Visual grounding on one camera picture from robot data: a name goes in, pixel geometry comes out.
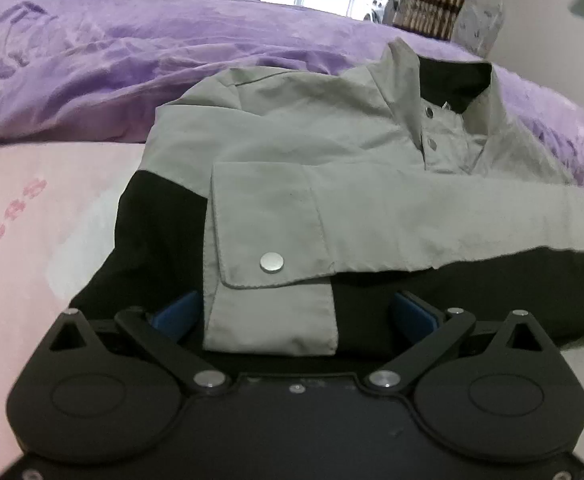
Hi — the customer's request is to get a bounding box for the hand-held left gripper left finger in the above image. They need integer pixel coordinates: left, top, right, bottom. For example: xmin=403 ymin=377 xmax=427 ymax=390
xmin=47 ymin=290 xmax=233 ymax=394

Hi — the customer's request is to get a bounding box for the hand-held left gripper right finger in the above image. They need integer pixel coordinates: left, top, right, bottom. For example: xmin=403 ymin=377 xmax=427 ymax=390
xmin=363 ymin=290 xmax=546 ymax=394

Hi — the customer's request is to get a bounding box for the grey and black jacket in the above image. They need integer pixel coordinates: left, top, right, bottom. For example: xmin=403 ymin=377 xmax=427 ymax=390
xmin=69 ymin=37 xmax=584 ymax=361

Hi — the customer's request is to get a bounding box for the pink printed bed sheet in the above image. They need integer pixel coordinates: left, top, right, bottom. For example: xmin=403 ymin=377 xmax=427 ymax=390
xmin=0 ymin=142 xmax=148 ymax=466

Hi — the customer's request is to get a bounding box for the purple blanket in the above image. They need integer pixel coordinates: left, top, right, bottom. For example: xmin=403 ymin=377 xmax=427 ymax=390
xmin=0 ymin=0 xmax=584 ymax=221

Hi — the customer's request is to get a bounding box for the covered standing fan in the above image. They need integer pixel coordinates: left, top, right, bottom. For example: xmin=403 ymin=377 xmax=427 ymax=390
xmin=452 ymin=0 xmax=505 ymax=58

